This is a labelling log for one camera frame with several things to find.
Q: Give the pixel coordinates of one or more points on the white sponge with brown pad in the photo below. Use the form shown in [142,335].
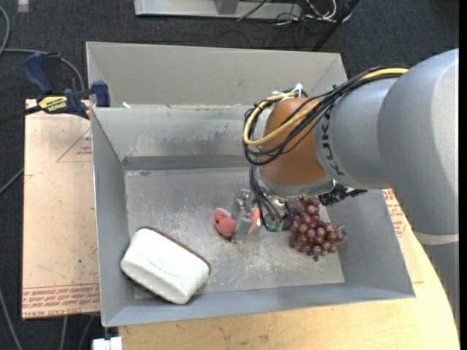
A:
[164,266]

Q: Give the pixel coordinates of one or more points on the dark red grape bunch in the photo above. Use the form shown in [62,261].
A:
[313,232]

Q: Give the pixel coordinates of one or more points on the pink toy fish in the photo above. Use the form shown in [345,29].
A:
[224,222]

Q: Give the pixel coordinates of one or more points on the brown cardboard board red print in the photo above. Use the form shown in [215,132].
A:
[58,202]

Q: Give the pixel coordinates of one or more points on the grey metal bin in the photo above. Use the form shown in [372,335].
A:
[182,202]

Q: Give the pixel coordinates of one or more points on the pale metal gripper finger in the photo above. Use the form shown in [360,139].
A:
[241,228]

